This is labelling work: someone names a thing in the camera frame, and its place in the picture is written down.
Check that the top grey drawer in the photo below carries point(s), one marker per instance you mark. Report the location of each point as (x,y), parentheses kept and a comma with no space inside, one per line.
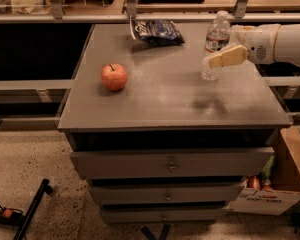
(170,163)

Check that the items in cardboard box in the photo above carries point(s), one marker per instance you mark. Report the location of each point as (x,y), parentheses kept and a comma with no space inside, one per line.
(262,180)

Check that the red apple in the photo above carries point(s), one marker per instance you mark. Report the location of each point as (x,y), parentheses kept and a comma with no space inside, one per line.
(114,77)

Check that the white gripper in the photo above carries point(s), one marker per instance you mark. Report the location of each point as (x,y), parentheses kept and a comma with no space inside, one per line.
(260,44)

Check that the bottom grey drawer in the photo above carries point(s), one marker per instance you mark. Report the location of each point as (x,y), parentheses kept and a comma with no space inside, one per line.
(160,215)

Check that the middle grey drawer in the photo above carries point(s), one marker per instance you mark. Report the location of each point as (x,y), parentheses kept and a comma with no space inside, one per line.
(165,193)

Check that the blue chip bag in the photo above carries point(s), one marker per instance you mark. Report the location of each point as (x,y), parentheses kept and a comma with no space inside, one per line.
(156,32)

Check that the cardboard box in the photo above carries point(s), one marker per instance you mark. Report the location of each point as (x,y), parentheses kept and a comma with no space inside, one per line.
(284,178)

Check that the grey drawer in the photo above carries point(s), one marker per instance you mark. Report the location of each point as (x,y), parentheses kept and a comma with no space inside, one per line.
(165,193)
(160,215)
(170,163)

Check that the black metal stand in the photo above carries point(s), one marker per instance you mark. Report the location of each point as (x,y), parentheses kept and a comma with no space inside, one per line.
(22,220)

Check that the orange clamp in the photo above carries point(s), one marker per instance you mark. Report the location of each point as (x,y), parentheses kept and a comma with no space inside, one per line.
(6,212)

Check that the grey drawer cabinet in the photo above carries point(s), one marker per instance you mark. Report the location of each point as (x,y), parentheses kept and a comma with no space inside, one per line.
(166,104)

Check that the metal shelf rail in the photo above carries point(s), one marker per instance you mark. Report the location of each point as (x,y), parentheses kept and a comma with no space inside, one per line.
(86,11)

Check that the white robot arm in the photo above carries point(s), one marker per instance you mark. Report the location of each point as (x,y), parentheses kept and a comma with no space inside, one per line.
(287,45)

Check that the clear plastic water bottle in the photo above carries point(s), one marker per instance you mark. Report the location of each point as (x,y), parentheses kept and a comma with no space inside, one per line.
(217,37)

